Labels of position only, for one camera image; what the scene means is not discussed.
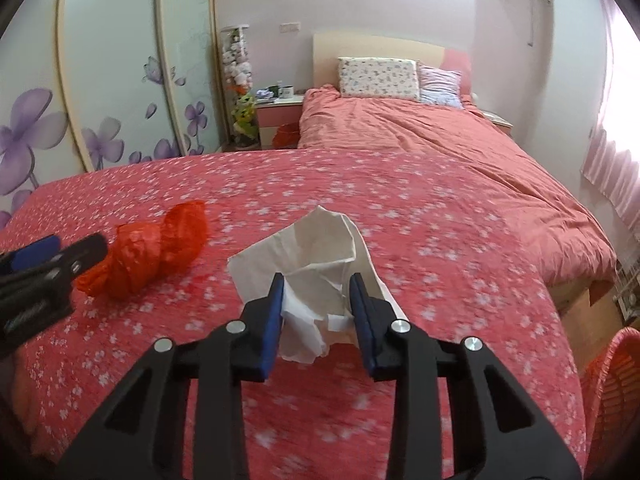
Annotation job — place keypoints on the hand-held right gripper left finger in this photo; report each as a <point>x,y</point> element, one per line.
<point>272,320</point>

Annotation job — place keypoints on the beige and pink headboard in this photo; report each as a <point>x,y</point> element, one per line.
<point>375,45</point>

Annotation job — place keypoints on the pink striped pillow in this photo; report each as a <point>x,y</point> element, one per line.
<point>440,87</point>

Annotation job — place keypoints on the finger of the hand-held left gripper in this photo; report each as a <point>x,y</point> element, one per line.
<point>35,251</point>
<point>85,255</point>

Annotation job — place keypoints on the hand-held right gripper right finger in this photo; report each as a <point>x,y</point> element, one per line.
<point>362,320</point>

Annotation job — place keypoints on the white pipe duct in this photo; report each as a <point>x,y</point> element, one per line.
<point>542,15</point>

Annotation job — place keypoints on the white paper tissue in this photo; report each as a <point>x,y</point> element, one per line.
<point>320,245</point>

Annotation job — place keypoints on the orange plastic bag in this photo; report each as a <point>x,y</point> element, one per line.
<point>145,255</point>

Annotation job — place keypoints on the clear plush toy display tube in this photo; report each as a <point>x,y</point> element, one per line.
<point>240,85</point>

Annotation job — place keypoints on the pink curtain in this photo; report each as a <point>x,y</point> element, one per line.
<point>617,135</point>

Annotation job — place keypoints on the white wall socket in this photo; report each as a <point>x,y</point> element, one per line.
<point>290,26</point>

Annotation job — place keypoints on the flower print sliding wardrobe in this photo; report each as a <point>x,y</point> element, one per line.
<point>110,60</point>

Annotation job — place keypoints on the white mug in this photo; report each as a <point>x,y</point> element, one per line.
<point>287,91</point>

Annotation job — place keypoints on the dark mug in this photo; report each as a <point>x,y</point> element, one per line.
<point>273,91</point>

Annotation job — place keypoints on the orange plastic basket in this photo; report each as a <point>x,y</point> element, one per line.
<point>617,400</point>

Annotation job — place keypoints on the pink and white nightstand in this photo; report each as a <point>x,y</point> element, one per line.
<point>277,115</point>
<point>497,119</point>

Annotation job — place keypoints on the white floral pillow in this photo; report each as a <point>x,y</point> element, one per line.
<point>380,77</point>

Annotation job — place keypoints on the red floral bedspread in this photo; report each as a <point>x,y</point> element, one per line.
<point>400,260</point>

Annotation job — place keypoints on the small orange waste bin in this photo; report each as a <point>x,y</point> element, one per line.
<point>286,137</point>

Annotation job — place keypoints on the bed with pink duvet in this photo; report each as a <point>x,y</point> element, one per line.
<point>440,130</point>

